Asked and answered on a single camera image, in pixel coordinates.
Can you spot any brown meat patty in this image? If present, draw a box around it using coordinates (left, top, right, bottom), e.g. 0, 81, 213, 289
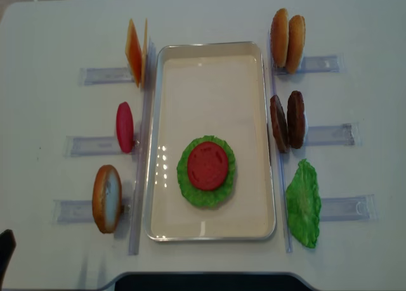
287, 91, 306, 149
270, 94, 290, 153

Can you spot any tomato slice on tray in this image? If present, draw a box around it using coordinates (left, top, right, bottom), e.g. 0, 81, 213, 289
187, 141, 228, 191

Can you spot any lettuce leaf on tray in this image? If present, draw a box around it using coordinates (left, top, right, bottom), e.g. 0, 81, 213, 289
176, 135, 236, 209

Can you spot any upright tomato slice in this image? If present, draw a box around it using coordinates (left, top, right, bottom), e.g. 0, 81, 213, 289
115, 102, 134, 153

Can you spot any orange cheese slice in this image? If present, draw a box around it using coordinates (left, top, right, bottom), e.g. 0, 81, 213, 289
125, 19, 142, 87

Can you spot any upright lettuce leaf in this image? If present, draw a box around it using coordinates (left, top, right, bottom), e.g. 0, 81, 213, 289
285, 159, 322, 249

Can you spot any silver metal tray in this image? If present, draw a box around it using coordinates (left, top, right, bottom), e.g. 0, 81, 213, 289
143, 42, 276, 242

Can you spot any bun half left rack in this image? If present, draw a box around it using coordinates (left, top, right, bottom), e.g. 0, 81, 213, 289
92, 165, 122, 233

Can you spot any left bun top right rack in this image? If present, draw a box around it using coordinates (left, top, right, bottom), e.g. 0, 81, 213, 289
270, 8, 289, 68

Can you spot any dark base at bottom edge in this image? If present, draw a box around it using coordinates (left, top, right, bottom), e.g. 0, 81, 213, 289
114, 273, 311, 291

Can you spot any right clear acrylic rack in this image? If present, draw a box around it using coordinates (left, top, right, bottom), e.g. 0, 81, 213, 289
267, 37, 379, 254

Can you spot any clear acrylic rack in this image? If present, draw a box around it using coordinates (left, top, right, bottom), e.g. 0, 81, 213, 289
53, 41, 157, 255
267, 37, 379, 254

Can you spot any left clear acrylic rack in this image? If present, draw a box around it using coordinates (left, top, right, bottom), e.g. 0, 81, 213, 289
53, 41, 157, 255

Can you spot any black object lower left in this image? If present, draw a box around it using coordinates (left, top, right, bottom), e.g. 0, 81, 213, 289
0, 229, 16, 287

